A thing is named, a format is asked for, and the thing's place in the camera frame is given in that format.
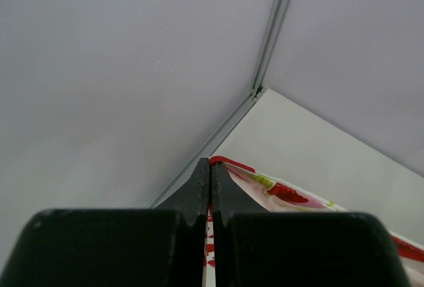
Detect left aluminium frame post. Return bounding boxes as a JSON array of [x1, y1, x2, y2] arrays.
[[142, 0, 291, 207]]

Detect red poppy print skirt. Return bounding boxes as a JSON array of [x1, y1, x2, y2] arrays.
[[209, 156, 423, 286]]

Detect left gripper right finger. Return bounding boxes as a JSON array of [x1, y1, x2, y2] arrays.
[[211, 163, 409, 286]]

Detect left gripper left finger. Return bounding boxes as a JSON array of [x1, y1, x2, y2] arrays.
[[1, 158, 210, 286]]

